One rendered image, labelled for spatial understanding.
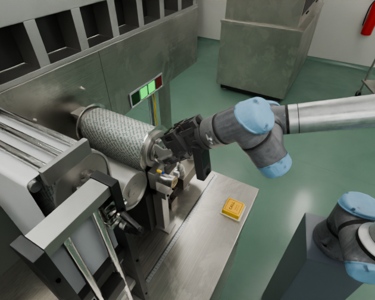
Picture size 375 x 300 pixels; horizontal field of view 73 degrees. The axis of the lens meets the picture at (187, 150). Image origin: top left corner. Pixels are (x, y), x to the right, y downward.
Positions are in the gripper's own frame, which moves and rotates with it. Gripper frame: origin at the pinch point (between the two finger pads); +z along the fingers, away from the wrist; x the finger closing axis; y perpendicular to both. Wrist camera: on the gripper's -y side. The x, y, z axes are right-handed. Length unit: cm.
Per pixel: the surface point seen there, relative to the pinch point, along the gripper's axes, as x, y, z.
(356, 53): -452, -122, 10
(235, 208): -17.3, -37.3, 4.6
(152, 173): 3.9, -1.8, 3.6
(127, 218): 27.4, 2.8, -17.6
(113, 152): 4.3, 9.2, 12.4
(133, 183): 9.4, -0.5, 6.0
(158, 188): 3.2, -7.8, 6.9
